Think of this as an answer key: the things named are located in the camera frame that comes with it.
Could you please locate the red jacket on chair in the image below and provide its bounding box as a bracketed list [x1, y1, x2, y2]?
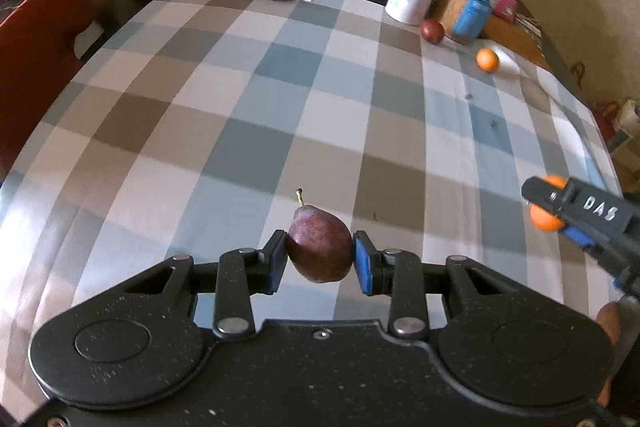
[0, 0, 151, 180]

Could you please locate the orange mandarin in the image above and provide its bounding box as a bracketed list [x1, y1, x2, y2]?
[528, 174, 571, 234]

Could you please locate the red shopping bag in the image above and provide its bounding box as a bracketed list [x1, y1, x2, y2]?
[592, 101, 620, 141]

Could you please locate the purple plum with stem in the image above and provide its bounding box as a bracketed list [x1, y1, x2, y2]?
[286, 188, 354, 284]

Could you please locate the person's right hand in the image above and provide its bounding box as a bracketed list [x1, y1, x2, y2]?
[596, 303, 622, 407]

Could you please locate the far small mandarin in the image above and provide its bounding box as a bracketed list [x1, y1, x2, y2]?
[475, 48, 500, 74]

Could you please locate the pink pencil case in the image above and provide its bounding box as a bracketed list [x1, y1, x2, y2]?
[492, 0, 518, 24]

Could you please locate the far dark plum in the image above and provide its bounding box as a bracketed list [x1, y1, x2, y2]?
[420, 18, 445, 46]

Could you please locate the checkered tablecloth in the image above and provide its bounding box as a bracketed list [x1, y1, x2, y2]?
[1, 0, 620, 418]

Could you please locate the white shopping bag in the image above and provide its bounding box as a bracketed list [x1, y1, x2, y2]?
[614, 98, 640, 138]

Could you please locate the wooden cutting board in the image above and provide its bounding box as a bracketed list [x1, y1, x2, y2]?
[482, 15, 551, 72]

